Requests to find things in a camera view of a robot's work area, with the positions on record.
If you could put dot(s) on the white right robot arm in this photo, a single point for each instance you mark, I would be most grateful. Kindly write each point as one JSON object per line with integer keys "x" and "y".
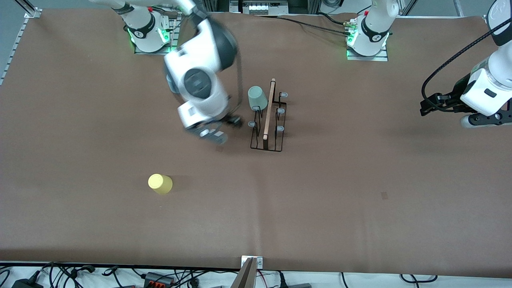
{"x": 200, "y": 60}

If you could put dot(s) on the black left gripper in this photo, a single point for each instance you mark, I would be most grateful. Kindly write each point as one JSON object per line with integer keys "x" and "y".
{"x": 457, "y": 94}

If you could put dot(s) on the black orange connector box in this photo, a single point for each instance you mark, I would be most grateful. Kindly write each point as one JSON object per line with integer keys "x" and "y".
{"x": 158, "y": 278}

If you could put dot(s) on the aluminium corner post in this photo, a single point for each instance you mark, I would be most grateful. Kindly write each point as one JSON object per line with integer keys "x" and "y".
{"x": 485, "y": 19}

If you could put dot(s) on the aluminium camera mount profile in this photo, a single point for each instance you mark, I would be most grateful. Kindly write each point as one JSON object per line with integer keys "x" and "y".
{"x": 246, "y": 276}

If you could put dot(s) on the black power adapter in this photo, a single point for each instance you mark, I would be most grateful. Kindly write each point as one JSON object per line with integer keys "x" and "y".
{"x": 28, "y": 283}

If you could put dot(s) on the pale green plastic cup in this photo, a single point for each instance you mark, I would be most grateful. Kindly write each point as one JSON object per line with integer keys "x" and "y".
{"x": 257, "y": 98}

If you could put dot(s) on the light blue plastic cup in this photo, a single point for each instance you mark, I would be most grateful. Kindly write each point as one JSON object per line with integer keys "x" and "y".
{"x": 170, "y": 84}

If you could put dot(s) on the brown table cover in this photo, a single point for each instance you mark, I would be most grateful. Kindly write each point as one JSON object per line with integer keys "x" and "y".
{"x": 280, "y": 224}

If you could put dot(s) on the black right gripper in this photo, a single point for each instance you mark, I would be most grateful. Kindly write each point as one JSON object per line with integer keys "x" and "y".
{"x": 233, "y": 120}

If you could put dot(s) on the yellow plastic cup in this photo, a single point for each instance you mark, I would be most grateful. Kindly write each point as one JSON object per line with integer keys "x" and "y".
{"x": 160, "y": 184}

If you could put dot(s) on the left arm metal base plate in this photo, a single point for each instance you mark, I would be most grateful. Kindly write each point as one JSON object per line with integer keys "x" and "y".
{"x": 368, "y": 58}

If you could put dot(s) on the aluminium side rail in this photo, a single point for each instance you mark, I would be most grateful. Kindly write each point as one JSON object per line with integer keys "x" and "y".
{"x": 16, "y": 44}

